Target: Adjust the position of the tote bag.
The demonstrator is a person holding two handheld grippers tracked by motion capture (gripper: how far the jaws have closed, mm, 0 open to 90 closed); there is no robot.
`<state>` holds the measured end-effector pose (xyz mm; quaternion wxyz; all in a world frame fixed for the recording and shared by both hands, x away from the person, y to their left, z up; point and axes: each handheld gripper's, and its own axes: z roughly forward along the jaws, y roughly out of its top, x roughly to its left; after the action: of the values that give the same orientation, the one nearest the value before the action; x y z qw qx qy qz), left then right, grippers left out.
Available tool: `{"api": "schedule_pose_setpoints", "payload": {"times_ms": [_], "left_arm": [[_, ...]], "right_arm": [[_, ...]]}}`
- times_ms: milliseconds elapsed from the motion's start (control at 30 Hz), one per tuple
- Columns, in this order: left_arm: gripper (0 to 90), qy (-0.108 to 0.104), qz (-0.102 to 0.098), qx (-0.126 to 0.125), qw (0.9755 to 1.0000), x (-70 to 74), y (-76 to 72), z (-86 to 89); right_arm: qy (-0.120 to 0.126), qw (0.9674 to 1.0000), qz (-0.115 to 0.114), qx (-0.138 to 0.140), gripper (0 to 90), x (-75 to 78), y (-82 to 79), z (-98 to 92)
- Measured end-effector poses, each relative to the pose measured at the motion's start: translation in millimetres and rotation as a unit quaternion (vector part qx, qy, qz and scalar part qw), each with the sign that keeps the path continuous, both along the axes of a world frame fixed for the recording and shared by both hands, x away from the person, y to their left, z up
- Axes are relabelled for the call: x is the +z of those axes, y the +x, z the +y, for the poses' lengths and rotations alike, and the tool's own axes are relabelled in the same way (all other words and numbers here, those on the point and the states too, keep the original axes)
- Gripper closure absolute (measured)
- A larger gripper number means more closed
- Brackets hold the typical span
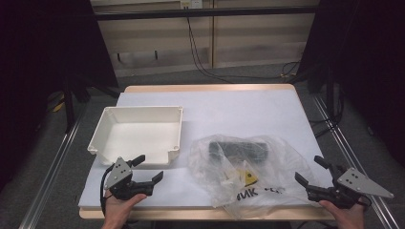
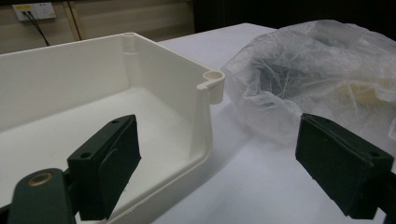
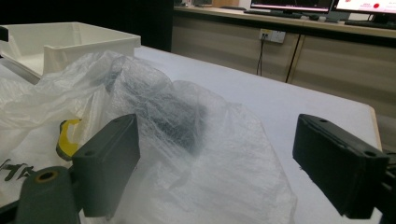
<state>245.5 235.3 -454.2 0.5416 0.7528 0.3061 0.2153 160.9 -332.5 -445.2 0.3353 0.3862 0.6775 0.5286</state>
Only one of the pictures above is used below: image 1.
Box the person's right hand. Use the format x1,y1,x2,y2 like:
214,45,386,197
318,198,367,229

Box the black rectangular box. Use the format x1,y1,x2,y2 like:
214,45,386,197
207,140,269,165

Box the black wall cable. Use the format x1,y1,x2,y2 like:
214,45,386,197
185,16,301,85

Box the black curtain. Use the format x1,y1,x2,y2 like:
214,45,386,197
0,0,119,194
298,0,405,168

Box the yellow label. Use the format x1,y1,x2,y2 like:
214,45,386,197
243,169,259,188

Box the metal floor rail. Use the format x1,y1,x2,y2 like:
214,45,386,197
310,94,400,229
18,106,88,229

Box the black horizontal bar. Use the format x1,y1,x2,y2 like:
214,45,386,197
95,5,320,22

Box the yellow floor object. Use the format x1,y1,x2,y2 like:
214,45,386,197
52,100,66,114

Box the black metal stand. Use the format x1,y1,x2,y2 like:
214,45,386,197
61,75,121,134

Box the black floor cables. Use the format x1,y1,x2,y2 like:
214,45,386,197
308,85,347,138

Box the white plastic box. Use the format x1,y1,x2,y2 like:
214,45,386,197
87,105,184,169

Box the clear plastic bag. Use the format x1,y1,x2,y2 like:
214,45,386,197
187,134,323,220

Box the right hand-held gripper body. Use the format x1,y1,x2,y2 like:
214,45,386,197
306,165,394,210

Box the person's left hand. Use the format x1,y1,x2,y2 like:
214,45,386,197
102,191,148,229

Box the white table mat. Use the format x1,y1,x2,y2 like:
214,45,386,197
77,89,334,210

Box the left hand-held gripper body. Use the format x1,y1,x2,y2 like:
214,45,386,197
104,156,155,201

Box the white wall socket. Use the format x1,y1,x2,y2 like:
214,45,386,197
180,0,204,10

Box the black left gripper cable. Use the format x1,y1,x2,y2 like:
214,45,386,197
99,164,117,218

